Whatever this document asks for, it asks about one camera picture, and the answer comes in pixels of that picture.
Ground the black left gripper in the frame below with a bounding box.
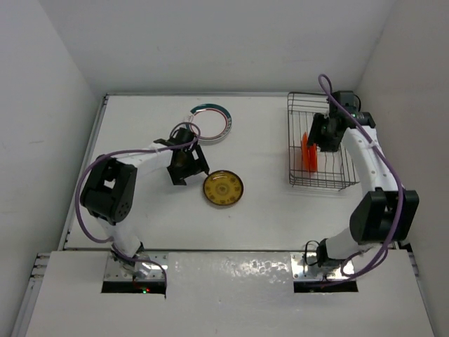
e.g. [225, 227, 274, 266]
[169, 145, 208, 185]

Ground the yellow rimmed dark plate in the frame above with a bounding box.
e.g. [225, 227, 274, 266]
[202, 170, 244, 207]

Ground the plain white plate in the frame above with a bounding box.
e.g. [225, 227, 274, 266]
[185, 103, 232, 145]

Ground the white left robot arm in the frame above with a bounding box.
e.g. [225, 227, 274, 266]
[75, 122, 210, 266]

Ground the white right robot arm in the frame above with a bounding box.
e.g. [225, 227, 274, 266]
[302, 91, 420, 267]

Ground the orange plastic plate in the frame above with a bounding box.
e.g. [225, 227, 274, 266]
[301, 132, 310, 172]
[308, 144, 318, 173]

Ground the white front cover panel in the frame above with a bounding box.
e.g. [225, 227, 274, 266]
[27, 251, 433, 336]

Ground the grey wire dish rack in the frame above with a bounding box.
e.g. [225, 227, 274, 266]
[287, 91, 358, 191]

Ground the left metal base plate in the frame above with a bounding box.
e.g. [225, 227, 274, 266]
[103, 251, 168, 282]

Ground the metal base plate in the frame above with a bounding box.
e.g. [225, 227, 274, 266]
[290, 251, 354, 282]
[103, 251, 168, 282]

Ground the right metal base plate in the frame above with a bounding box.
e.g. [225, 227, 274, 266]
[290, 251, 354, 282]

